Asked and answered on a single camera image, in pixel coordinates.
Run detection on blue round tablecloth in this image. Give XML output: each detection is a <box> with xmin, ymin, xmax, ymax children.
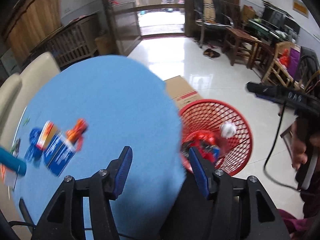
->
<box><xmin>12</xmin><ymin>55</ymin><xmax>186</xmax><ymax>239</ymax></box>

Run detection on tan curtain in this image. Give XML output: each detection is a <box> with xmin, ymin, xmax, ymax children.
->
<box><xmin>1</xmin><ymin>0</ymin><xmax>61</xmax><ymax>62</ymax></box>

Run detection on brown box by door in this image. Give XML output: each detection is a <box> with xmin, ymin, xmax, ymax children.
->
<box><xmin>95</xmin><ymin>34</ymin><xmax>113</xmax><ymax>55</ymax></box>

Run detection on black cable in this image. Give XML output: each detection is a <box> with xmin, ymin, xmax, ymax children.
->
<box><xmin>263</xmin><ymin>101</ymin><xmax>303</xmax><ymax>193</ymax></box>

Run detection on torn blue carton piece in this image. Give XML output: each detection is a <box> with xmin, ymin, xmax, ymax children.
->
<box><xmin>210</xmin><ymin>145</ymin><xmax>220</xmax><ymax>160</ymax></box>

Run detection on slippers on floor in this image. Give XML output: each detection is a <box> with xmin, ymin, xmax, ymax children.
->
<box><xmin>203</xmin><ymin>48</ymin><xmax>220</xmax><ymax>59</ymax></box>

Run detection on orange wrapper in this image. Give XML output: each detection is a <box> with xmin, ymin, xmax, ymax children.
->
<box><xmin>66</xmin><ymin>119</ymin><xmax>88</xmax><ymax>152</ymax></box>

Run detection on person right hand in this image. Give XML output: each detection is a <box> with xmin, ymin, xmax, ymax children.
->
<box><xmin>291</xmin><ymin>121</ymin><xmax>308</xmax><ymax>171</ymax></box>

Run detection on red yellow medicine box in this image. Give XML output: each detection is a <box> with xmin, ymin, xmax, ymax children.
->
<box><xmin>36</xmin><ymin>121</ymin><xmax>60</xmax><ymax>151</ymax></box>

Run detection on red cloth bundle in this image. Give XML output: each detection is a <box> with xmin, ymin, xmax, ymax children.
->
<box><xmin>184</xmin><ymin>130</ymin><xmax>219</xmax><ymax>163</ymax></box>

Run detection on cardboard box on floor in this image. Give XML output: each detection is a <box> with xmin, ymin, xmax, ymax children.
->
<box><xmin>165</xmin><ymin>76</ymin><xmax>202</xmax><ymax>110</ymax></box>

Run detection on green candy wrapper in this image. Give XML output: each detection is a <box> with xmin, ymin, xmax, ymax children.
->
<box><xmin>23</xmin><ymin>117</ymin><xmax>30</xmax><ymax>126</ymax></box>

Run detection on wooden door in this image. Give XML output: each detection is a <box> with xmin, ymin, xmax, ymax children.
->
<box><xmin>102</xmin><ymin>0</ymin><xmax>142</xmax><ymax>56</ymax></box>

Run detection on metal chair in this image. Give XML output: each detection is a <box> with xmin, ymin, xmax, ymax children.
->
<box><xmin>193</xmin><ymin>0</ymin><xmax>235</xmax><ymax>48</ymax></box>

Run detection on wooden crib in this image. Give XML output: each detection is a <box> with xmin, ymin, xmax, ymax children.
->
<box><xmin>30</xmin><ymin>13</ymin><xmax>101</xmax><ymax>67</ymax></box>

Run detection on blue plastic bag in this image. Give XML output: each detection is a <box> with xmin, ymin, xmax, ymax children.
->
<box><xmin>24</xmin><ymin>127</ymin><xmax>43</xmax><ymax>167</ymax></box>

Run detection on blue toothpaste box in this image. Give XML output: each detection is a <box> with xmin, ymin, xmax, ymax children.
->
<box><xmin>44</xmin><ymin>133</ymin><xmax>76</xmax><ymax>177</ymax></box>

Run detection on orange white small box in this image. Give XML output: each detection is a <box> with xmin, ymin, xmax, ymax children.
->
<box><xmin>1</xmin><ymin>164</ymin><xmax>17</xmax><ymax>189</ymax></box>

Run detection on wooden stool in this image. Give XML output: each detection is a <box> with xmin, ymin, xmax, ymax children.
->
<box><xmin>221</xmin><ymin>27</ymin><xmax>260</xmax><ymax>68</ymax></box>

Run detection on cream leather sofa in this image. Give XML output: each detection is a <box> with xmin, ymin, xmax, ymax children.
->
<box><xmin>1</xmin><ymin>52</ymin><xmax>60</xmax><ymax>150</ymax></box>

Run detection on teal thermos bottle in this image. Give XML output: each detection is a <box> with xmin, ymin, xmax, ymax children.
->
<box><xmin>0</xmin><ymin>147</ymin><xmax>27</xmax><ymax>176</ymax></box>

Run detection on red mesh waste basket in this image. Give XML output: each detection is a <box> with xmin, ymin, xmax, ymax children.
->
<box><xmin>179</xmin><ymin>99</ymin><xmax>253</xmax><ymax>176</ymax></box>

